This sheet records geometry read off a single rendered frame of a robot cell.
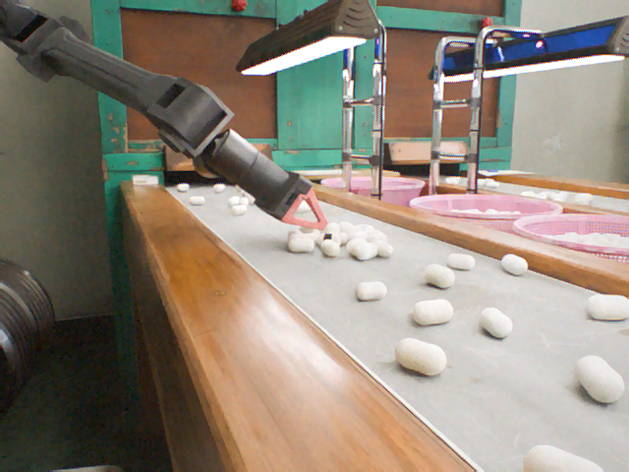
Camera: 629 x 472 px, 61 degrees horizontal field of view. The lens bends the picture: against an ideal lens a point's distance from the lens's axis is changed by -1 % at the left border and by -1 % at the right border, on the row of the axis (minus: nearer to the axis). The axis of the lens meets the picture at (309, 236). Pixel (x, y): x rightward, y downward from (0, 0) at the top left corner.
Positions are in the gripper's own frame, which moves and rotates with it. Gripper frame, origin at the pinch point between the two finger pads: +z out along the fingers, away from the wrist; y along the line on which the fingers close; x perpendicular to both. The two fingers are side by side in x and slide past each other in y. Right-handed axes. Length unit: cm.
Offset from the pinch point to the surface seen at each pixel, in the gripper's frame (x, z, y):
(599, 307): -4.7, 6.6, -41.8
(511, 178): -50, 68, 53
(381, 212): -9.0, 13.2, 9.8
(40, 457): 93, 7, 79
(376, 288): 4.6, -5.1, -29.5
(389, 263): 0.4, 3.0, -16.7
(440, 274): -0.5, 1.1, -28.6
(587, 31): -63, 29, 10
